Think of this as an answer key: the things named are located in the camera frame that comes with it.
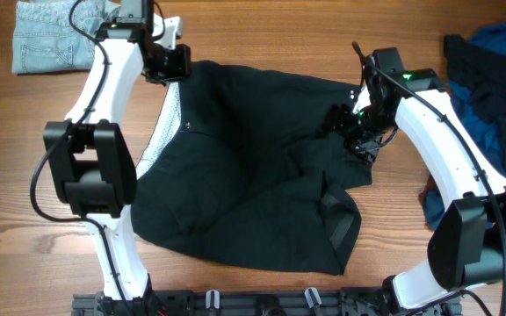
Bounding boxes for black shorts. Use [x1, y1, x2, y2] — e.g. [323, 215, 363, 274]
[132, 61, 372, 275]

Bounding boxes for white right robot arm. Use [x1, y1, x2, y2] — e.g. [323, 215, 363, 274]
[323, 47, 506, 315]

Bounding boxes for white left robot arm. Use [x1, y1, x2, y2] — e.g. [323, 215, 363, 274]
[29, 1, 191, 315]

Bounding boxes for folded light blue jeans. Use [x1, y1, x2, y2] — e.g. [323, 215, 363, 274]
[11, 0, 120, 75]

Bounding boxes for dark navy garment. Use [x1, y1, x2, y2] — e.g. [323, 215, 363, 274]
[444, 34, 506, 174]

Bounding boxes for blue garment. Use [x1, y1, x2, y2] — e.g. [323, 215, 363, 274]
[422, 19, 506, 232]

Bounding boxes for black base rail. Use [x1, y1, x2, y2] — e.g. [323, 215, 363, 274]
[70, 287, 463, 316]

